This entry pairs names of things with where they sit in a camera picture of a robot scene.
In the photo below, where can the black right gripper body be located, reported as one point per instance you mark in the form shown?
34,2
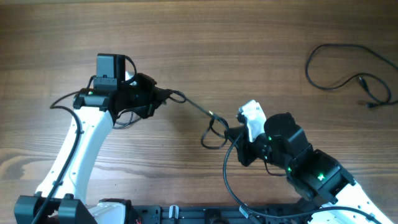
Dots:
259,147

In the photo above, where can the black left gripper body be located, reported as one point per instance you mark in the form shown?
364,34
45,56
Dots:
140,98

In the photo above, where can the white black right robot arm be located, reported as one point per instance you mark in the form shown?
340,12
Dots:
329,193

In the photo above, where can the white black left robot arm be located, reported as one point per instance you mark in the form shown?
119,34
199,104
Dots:
61,196

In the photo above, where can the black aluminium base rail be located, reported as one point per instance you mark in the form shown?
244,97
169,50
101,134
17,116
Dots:
154,214

